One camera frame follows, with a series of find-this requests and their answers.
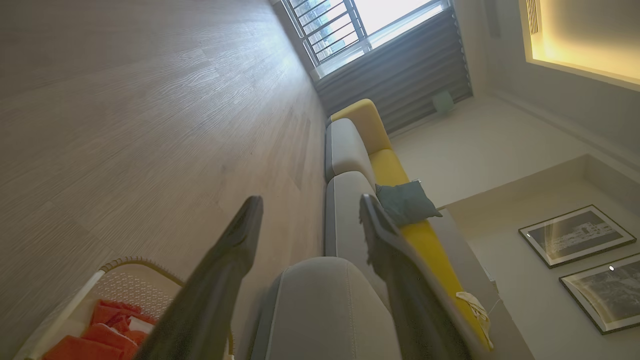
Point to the recessed ceiling cove light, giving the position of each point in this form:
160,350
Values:
585,35

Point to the small pale green wall device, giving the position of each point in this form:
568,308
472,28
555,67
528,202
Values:
443,102

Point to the cream crumpled cloth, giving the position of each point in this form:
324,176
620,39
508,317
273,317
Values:
475,310

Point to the grey pleated curtain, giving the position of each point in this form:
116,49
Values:
410,75

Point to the metal window railing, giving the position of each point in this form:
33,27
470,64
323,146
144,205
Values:
325,30

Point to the red-orange garment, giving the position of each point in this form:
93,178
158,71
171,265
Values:
80,350

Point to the large window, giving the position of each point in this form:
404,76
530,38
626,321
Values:
395,15

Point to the cream perforated laundry basket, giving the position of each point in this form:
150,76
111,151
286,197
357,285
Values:
135,285

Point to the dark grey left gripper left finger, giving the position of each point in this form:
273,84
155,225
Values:
215,295

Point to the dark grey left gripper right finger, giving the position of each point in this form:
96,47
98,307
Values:
415,305

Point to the grey and yellow sofa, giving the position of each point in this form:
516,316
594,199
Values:
330,310

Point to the orange garment with white trim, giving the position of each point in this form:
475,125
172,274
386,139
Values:
117,317

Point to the ceiling air vent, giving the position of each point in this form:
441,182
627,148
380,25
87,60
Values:
532,15

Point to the black framed picture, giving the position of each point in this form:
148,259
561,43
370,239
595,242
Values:
607,295
575,235

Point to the teal cushion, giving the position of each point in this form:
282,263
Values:
405,202

